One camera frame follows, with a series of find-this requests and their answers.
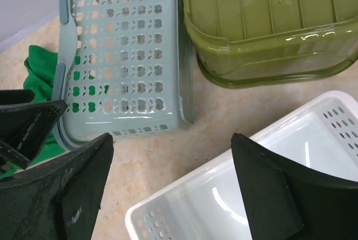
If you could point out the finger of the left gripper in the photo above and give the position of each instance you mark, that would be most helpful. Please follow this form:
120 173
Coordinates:
25 126

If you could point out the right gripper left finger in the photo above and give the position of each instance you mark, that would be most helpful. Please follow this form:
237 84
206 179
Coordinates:
58 199

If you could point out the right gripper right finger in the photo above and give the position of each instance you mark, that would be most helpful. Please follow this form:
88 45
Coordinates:
284 199

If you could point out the white perforated tray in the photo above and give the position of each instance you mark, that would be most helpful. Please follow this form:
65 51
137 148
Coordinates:
207 203

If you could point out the light blue perforated basket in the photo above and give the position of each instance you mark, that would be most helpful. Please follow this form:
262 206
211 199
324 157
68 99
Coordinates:
124 68

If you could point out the large olive green container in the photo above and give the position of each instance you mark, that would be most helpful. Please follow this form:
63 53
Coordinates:
249 43

